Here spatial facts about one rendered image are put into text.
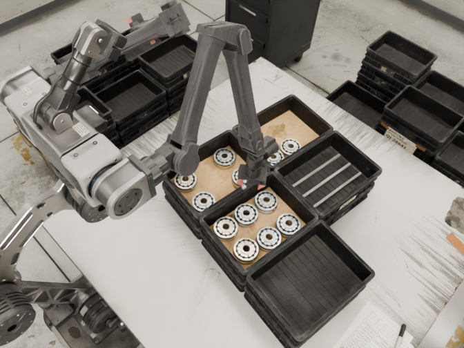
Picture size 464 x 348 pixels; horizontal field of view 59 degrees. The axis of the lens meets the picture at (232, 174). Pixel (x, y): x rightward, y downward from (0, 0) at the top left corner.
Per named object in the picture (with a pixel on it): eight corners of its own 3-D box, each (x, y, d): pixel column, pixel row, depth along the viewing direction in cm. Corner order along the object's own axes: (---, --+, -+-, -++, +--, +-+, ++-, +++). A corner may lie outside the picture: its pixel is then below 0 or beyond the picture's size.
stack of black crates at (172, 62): (171, 126, 298) (165, 78, 261) (145, 104, 309) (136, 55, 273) (211, 99, 315) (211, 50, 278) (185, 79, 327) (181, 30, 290)
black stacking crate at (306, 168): (315, 230, 178) (320, 217, 169) (269, 184, 191) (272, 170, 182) (375, 185, 193) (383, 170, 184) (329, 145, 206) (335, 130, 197)
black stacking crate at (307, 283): (294, 349, 150) (300, 342, 140) (243, 286, 163) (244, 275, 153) (367, 285, 165) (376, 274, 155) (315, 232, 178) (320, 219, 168)
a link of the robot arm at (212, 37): (195, 8, 111) (219, 13, 105) (228, 23, 122) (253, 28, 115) (154, 163, 122) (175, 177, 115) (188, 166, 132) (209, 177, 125)
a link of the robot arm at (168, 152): (149, 153, 117) (160, 160, 113) (177, 134, 121) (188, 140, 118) (159, 177, 123) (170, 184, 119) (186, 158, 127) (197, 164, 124)
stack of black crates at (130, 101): (126, 156, 281) (116, 122, 253) (100, 132, 292) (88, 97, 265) (171, 126, 298) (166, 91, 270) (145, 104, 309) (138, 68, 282)
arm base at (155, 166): (134, 181, 120) (126, 155, 110) (155, 165, 124) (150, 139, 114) (152, 199, 117) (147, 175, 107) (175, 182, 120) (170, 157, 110)
